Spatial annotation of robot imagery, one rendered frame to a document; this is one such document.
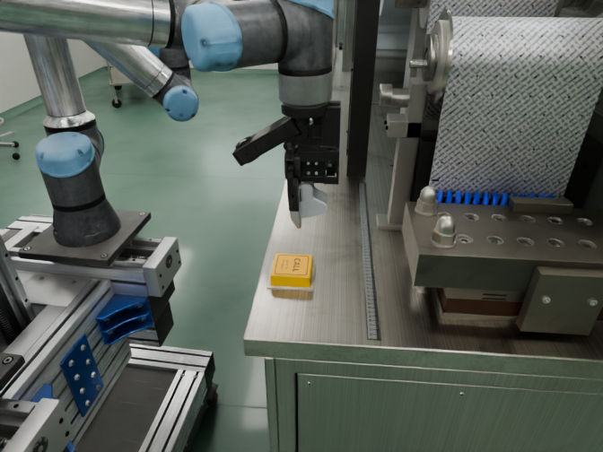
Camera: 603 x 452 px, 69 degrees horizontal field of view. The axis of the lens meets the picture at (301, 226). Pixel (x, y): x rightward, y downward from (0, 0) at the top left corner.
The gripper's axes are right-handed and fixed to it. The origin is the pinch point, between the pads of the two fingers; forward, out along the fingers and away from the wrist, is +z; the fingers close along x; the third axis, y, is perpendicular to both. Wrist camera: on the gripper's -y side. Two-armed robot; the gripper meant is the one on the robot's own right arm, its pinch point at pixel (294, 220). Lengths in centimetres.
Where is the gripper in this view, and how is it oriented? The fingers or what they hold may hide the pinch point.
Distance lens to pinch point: 73.4
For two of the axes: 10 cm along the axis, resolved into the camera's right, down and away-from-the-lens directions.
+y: 10.0, 0.2, -0.8
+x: 0.8, -5.2, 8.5
